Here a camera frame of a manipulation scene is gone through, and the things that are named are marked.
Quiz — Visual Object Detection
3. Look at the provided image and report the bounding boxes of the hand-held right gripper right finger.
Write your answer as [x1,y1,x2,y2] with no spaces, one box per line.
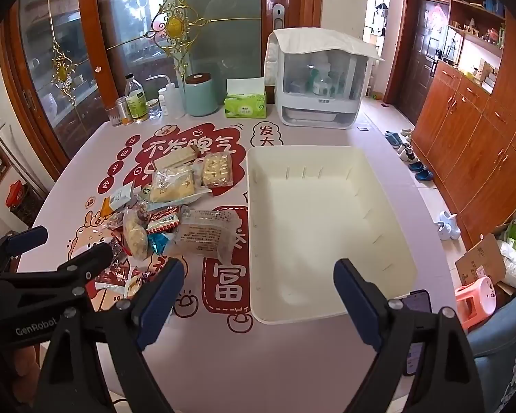
[333,258,486,413]

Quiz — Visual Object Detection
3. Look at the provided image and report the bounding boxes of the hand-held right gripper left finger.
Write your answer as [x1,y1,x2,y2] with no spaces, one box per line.
[34,258,185,413]

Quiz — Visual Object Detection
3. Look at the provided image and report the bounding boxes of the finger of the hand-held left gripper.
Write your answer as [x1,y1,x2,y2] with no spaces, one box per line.
[0,226,49,260]
[54,243,114,288]

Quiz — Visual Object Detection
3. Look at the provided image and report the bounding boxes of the yellow toast bread packet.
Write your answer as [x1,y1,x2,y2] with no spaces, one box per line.
[148,168,212,205]

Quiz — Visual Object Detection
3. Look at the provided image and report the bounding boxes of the brown wafer packet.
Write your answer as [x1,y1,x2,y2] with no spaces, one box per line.
[153,145,201,169]

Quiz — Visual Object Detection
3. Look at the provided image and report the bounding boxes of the clear packet of pale snacks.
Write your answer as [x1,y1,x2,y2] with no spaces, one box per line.
[122,211,149,261]

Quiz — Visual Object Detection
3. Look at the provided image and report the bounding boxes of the dark red snack packet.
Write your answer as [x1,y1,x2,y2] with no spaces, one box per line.
[98,266,132,287]

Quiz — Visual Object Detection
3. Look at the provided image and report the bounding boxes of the blue foil candy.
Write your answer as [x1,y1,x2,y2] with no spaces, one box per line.
[148,232,173,256]

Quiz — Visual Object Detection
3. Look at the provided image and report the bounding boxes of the smartphone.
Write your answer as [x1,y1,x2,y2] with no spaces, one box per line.
[402,289,433,376]

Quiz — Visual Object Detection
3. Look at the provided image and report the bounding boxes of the large translucent snack packet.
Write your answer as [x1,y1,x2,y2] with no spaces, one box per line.
[163,209,240,259]

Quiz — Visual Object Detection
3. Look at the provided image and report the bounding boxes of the red white snack packet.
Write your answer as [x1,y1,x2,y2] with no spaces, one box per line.
[146,206,182,233]

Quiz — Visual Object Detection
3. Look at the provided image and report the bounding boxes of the printed tablecloth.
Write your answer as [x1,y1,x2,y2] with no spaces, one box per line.
[15,107,470,413]

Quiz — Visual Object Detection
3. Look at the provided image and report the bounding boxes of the white slippers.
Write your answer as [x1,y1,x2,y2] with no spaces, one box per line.
[433,210,462,241]

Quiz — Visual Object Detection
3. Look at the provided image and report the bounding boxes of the pink plastic stool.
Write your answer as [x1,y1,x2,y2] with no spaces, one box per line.
[454,277,498,332]

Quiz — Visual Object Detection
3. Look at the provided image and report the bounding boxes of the cardboard box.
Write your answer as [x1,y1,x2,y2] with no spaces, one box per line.
[454,233,508,287]

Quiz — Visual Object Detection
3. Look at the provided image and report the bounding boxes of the clear cracker packet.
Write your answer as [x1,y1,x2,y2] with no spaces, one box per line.
[202,152,234,189]

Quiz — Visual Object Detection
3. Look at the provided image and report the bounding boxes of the blue slippers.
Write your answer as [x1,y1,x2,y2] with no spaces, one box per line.
[408,161,434,182]

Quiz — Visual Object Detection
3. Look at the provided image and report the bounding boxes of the blue armchair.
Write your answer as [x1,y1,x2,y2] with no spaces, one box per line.
[469,284,516,413]

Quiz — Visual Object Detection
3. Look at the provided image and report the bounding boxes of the metal can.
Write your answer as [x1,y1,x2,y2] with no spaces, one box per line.
[113,96,132,127]

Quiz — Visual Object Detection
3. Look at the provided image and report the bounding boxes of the white plastic bag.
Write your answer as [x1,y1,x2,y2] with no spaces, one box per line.
[496,241,516,287]

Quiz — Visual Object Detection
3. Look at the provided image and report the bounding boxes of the clear bottle with green label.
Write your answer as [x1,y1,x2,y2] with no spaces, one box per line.
[125,73,151,124]

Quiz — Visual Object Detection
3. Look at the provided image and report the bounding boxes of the white plastic jug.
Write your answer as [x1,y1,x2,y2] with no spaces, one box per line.
[145,75,186,118]

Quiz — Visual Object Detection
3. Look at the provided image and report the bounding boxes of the teal canister with brown lid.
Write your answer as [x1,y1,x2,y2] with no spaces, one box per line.
[184,73,220,117]

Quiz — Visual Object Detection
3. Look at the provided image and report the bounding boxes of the green tissue box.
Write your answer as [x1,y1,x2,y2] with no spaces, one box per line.
[224,78,268,119]

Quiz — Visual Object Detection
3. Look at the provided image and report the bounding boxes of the white storage cabinet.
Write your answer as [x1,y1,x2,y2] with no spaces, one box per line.
[264,30,370,130]

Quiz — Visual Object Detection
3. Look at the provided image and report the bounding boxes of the dark entrance door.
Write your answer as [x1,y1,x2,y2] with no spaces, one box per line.
[397,0,452,126]

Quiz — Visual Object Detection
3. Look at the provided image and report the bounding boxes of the glass door with gold ornament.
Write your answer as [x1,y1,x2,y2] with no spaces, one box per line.
[0,0,327,173]

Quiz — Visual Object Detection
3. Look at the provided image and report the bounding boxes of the white quilted cloth cover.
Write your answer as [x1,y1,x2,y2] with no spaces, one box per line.
[267,28,385,62]

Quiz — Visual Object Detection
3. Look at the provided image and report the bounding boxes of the wooden wall cabinet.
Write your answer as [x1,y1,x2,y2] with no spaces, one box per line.
[413,0,516,251]

